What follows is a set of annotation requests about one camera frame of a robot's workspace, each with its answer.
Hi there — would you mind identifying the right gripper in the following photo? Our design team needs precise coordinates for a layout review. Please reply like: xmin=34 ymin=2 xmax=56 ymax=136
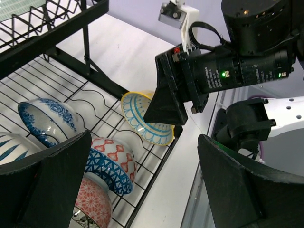
xmin=144 ymin=45 xmax=240 ymax=125

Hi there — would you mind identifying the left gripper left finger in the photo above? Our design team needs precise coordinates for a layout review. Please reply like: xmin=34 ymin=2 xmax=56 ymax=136
xmin=0 ymin=131 xmax=92 ymax=228

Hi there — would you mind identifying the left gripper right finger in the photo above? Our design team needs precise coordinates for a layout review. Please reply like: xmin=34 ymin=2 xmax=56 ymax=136
xmin=209 ymin=139 xmax=304 ymax=228

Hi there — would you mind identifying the yellow sun patterned bowl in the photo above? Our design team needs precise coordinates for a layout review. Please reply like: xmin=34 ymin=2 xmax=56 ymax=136
xmin=121 ymin=90 xmax=174 ymax=146

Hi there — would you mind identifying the white bowl with striped outside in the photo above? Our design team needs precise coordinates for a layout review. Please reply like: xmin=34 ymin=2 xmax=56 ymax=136
xmin=0 ymin=132 xmax=41 ymax=165

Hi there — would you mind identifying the leaf patterned bowl stack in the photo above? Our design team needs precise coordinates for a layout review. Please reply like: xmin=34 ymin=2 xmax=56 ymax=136
xmin=72 ymin=174 xmax=113 ymax=228

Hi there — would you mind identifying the blue floral small bowl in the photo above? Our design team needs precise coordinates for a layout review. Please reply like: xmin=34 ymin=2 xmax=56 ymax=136
xmin=18 ymin=98 xmax=80 ymax=148

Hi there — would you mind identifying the red diamond blue lattice bowl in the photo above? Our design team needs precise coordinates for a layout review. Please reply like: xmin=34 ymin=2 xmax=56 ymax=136
xmin=85 ymin=137 xmax=137 ymax=195

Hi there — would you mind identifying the teal dashed ceramic bowl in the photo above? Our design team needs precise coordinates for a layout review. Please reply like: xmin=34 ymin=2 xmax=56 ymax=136
xmin=0 ymin=0 xmax=46 ymax=22

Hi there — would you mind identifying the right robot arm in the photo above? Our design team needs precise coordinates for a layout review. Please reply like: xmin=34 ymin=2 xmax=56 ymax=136
xmin=144 ymin=0 xmax=304 ymax=125

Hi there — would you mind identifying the aluminium frame rail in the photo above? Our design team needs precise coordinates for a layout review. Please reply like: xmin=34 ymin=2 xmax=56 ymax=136
xmin=180 ymin=90 xmax=228 ymax=228

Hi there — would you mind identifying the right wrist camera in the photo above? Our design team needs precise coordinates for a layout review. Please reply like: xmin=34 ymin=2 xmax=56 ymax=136
xmin=158 ymin=0 xmax=199 ymax=53

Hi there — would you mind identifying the black wire dish rack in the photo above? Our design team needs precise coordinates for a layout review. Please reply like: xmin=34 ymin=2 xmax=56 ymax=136
xmin=0 ymin=0 xmax=182 ymax=228

